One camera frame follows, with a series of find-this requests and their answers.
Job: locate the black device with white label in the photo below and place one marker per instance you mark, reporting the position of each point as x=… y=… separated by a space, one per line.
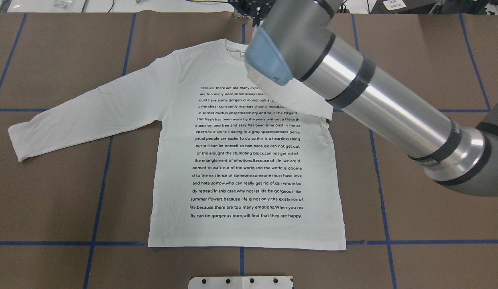
x=403 y=6

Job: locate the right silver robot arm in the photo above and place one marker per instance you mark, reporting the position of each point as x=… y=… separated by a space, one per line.
x=294 y=43

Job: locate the white long sleeve printed shirt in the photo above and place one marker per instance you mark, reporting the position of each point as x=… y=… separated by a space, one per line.
x=241 y=161

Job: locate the white camera mast pedestal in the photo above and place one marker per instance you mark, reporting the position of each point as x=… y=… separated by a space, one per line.
x=242 y=282

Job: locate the clear plastic document sleeve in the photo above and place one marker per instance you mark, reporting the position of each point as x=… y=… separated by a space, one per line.
x=57 y=6

